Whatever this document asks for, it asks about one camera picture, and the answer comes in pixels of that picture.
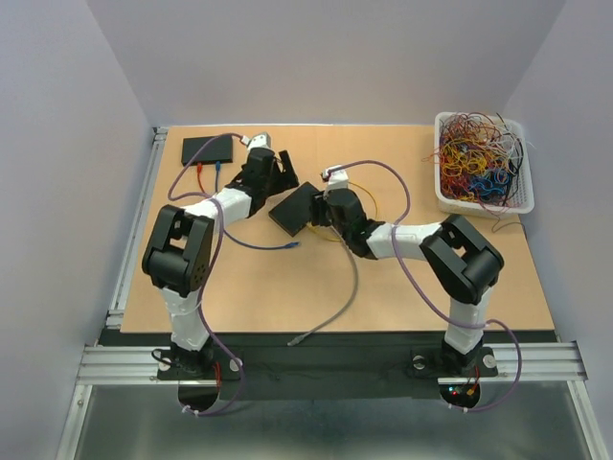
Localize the aluminium front rail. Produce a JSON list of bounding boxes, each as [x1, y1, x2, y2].
[[77, 343, 587, 385]]

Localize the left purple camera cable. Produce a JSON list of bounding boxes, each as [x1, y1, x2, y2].
[[168, 132, 248, 418]]

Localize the tangled coloured wires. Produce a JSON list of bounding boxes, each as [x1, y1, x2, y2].
[[420, 111, 534, 234]]

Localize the blue ethernet cable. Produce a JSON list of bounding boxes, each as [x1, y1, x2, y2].
[[214, 161, 302, 251]]

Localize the black network switch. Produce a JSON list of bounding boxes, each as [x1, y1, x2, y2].
[[181, 134, 234, 166], [268, 182, 319, 237]]

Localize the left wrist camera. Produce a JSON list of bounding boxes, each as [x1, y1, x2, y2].
[[239, 132, 271, 151]]

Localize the white basket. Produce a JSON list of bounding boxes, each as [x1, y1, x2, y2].
[[427, 112, 534, 219]]

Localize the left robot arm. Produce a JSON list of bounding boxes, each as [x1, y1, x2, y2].
[[142, 147, 299, 378]]

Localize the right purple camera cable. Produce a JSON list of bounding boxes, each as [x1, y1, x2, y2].
[[328, 160, 523, 414]]

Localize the aluminium rail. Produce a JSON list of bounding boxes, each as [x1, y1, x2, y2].
[[77, 343, 587, 385], [103, 126, 169, 330]]

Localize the yellow ethernet cable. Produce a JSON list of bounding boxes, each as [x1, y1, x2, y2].
[[306, 180, 379, 242]]

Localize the aluminium left rail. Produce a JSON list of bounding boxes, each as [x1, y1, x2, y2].
[[103, 126, 169, 330]]

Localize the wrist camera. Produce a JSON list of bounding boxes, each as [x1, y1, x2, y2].
[[239, 132, 271, 151], [321, 165, 349, 194]]

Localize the grey ethernet cable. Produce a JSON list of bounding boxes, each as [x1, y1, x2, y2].
[[286, 237, 360, 348]]

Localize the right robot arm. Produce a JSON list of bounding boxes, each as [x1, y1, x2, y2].
[[309, 189, 504, 374]]

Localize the purple camera cable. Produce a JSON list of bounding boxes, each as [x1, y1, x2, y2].
[[168, 132, 248, 418], [328, 160, 523, 414]]

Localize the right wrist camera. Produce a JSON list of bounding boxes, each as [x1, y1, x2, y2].
[[321, 165, 349, 194]]

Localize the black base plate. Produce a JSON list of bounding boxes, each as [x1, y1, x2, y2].
[[151, 332, 555, 404]]

